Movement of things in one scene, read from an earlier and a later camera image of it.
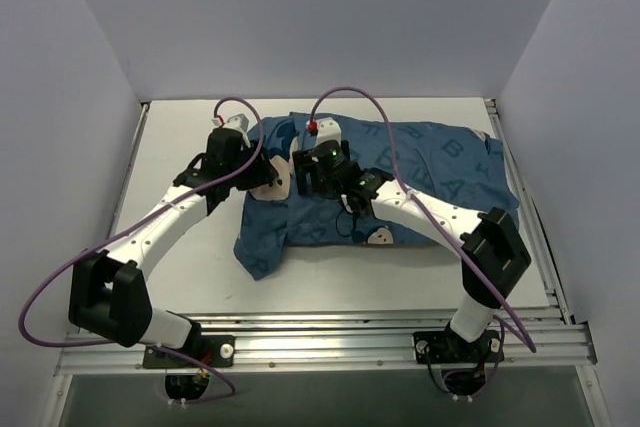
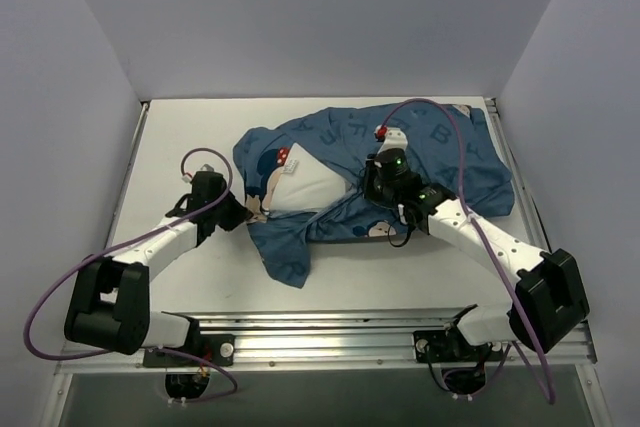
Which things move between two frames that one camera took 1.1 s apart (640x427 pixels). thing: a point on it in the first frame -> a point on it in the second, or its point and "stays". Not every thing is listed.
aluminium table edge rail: (129, 168) stays
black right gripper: (306, 167) -> (372, 187)
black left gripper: (263, 173) -> (236, 212)
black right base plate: (445, 347) stays
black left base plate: (216, 350) stays
